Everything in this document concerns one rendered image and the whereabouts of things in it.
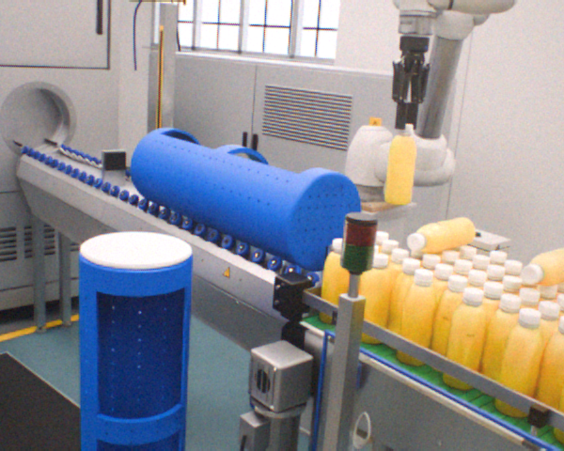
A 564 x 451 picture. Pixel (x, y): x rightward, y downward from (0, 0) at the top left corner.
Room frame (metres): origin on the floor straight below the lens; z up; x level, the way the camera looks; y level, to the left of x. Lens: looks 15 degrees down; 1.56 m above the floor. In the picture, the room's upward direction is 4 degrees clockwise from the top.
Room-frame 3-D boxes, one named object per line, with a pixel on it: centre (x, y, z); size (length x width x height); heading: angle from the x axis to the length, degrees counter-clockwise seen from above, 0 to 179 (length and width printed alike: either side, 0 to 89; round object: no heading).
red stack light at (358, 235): (1.22, -0.16, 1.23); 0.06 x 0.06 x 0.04
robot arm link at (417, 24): (1.76, -0.32, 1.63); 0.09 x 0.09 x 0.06
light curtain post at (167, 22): (3.08, 0.55, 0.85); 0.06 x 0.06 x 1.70; 41
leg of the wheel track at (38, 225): (3.23, 1.21, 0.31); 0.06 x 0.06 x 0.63; 41
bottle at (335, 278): (1.56, -0.16, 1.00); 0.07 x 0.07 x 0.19
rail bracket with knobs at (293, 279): (1.58, -0.06, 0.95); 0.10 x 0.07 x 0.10; 131
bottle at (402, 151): (1.75, -0.32, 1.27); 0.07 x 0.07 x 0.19
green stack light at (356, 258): (1.22, -0.16, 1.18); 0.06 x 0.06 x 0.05
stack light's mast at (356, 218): (1.22, -0.16, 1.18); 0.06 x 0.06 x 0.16
